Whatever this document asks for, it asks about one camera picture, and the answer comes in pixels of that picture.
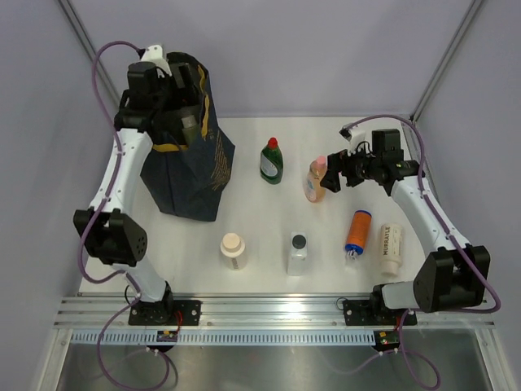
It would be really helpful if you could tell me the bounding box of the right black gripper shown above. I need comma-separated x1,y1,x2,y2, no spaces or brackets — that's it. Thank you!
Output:
320,142,381,193

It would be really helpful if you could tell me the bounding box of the peach baby oil bottle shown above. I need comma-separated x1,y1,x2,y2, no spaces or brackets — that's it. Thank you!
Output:
304,156,327,203

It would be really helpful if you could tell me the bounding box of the pale green cylindrical bottle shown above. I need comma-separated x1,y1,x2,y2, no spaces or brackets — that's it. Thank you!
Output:
182,115,200,147

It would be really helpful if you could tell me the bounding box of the dark blue canvas bag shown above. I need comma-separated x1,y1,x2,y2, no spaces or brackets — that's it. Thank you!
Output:
141,52,235,222

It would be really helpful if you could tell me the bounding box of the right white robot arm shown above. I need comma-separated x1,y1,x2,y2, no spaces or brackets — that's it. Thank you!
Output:
321,127,490,323

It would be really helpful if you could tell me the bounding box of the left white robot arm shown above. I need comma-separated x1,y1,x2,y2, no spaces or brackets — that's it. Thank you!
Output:
73,61,175,325

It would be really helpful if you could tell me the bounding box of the green dish soap bottle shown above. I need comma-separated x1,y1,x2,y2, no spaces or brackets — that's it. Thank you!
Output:
260,137,283,185

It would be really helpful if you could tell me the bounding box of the orange blue tube bottle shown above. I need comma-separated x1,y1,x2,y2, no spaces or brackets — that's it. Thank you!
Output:
344,209,372,259

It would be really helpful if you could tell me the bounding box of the cream Murrayle bottle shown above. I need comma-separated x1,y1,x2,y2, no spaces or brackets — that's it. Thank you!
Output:
379,223,403,277

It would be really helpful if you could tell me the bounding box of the clear bottle black cap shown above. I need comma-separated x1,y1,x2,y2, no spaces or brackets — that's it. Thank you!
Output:
287,231,309,276

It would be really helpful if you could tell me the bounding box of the beige bottle round cap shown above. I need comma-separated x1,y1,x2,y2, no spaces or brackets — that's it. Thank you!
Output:
220,232,247,271

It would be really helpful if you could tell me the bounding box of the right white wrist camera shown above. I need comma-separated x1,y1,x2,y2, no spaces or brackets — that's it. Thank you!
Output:
339,124,366,150

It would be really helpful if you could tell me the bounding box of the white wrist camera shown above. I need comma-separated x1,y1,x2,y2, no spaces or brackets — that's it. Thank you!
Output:
140,44,172,77
339,124,366,150

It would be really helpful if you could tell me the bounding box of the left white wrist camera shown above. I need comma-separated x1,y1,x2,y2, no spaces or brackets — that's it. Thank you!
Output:
140,44,172,77

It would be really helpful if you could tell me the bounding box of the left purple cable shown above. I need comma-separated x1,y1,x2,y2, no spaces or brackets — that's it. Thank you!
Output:
77,40,180,388

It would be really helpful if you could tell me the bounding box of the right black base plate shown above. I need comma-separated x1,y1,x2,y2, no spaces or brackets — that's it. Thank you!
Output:
341,299,405,327

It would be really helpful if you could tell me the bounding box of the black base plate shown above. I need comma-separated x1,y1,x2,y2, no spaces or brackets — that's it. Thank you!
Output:
341,299,405,327
128,300,202,326

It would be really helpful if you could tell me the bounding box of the aluminium mounting rail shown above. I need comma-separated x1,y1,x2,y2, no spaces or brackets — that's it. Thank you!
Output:
55,295,496,331

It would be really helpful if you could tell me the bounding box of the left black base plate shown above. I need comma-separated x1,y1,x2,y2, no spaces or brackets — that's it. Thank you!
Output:
128,300,202,326

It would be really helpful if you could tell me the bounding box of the slotted grey cable duct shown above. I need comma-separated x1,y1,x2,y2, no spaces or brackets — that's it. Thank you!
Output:
71,329,375,346

